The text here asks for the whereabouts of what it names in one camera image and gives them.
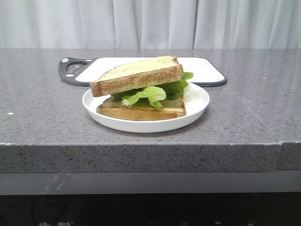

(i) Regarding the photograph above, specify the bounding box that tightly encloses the green lettuce leaf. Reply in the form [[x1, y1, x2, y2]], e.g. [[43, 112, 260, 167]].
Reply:
[[111, 72, 194, 108]]

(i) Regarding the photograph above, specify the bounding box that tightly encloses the bread slice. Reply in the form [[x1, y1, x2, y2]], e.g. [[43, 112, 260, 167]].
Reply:
[[90, 56, 184, 97], [96, 96, 186, 121]]

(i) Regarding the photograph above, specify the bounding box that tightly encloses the white round plate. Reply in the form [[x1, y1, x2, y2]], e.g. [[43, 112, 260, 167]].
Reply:
[[82, 83, 210, 133]]

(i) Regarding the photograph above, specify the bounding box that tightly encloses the white cutting board grey rim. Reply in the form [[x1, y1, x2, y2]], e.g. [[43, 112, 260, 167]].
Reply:
[[58, 57, 227, 87]]

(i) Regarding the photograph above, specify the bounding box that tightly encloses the white curtain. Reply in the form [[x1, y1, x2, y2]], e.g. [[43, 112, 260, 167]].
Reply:
[[0, 0, 301, 49]]

